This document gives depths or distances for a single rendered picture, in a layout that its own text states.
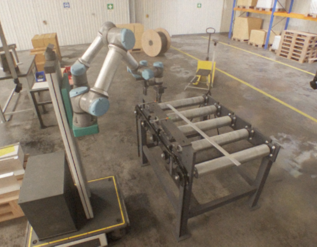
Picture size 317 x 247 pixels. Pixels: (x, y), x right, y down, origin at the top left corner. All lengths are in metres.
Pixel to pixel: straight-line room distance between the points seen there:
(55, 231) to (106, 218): 0.45
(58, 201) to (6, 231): 1.16
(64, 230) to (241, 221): 1.82
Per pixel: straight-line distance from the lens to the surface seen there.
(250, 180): 2.70
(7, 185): 2.92
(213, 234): 2.55
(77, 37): 11.84
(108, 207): 2.33
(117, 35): 1.32
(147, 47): 8.74
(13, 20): 11.97
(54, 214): 2.04
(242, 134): 2.36
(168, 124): 1.85
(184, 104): 2.86
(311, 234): 2.95
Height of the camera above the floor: 2.14
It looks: 32 degrees down
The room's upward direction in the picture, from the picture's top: straight up
